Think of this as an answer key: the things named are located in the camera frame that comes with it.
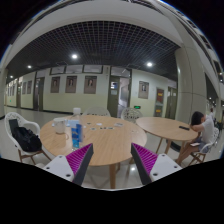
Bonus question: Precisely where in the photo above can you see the round wooden table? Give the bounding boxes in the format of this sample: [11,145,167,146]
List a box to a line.
[40,115,147,189]
[136,117,197,153]

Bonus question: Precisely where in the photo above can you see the black backpack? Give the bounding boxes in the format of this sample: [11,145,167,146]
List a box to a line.
[9,119,42,152]

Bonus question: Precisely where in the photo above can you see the small items on table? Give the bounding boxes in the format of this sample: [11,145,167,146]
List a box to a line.
[87,123,124,130]

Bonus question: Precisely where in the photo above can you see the white lattice chair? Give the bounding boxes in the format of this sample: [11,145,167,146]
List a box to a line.
[121,107,142,123]

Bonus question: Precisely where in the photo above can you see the black phone on table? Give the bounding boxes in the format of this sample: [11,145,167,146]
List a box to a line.
[179,126,190,131]

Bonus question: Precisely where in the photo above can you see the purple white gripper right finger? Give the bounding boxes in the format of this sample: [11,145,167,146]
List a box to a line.
[131,143,181,185]

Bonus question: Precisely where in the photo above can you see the clear glass cup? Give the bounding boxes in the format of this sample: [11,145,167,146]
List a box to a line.
[53,118,67,134]

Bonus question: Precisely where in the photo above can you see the seated person white shirt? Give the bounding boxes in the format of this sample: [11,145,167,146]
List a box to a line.
[176,111,214,165]

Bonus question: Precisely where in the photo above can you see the white chair under person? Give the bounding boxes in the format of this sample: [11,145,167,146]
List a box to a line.
[190,128,219,164]

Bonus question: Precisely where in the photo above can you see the white chair behind table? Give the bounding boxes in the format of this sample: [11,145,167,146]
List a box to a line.
[83,107,110,117]

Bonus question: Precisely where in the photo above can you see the round wooden table far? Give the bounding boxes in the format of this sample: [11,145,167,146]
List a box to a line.
[136,117,197,153]

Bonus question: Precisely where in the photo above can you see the framed portrait right wall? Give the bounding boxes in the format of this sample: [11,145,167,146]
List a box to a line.
[138,81,149,99]

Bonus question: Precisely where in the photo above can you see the white chair left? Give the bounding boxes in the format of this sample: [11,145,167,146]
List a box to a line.
[5,112,48,162]

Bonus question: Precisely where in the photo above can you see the clear water bottle blue label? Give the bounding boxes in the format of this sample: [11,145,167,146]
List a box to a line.
[70,108,83,150]

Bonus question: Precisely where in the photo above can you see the framed portrait on wall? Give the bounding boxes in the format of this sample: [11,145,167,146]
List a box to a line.
[84,76,97,94]

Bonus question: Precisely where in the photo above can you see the framed portrait middle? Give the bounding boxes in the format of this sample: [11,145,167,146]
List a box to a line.
[65,76,77,93]

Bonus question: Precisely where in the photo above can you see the framed portrait left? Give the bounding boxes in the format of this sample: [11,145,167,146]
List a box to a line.
[50,77,60,93]

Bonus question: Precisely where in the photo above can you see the dark open door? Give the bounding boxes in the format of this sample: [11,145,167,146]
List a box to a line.
[107,76,120,117]

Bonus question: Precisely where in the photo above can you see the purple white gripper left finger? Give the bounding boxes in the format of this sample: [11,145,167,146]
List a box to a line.
[44,144,94,186]

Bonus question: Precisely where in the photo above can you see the round wooden table near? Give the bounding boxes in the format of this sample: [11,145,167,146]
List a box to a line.
[40,115,147,189]

